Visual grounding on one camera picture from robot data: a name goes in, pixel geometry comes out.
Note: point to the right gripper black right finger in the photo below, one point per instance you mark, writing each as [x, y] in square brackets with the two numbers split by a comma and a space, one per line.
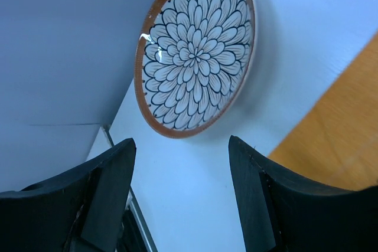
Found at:
[281, 210]

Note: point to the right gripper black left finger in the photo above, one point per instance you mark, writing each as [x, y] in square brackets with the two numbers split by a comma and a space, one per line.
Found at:
[78, 210]

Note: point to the yellow cartoon cloth napkin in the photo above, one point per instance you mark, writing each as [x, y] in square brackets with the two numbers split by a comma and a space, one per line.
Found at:
[336, 142]

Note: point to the floral patterned plate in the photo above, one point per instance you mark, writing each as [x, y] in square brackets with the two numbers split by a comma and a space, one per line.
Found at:
[192, 60]

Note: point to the metal table rail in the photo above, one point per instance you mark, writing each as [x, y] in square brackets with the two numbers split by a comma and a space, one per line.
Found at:
[134, 234]

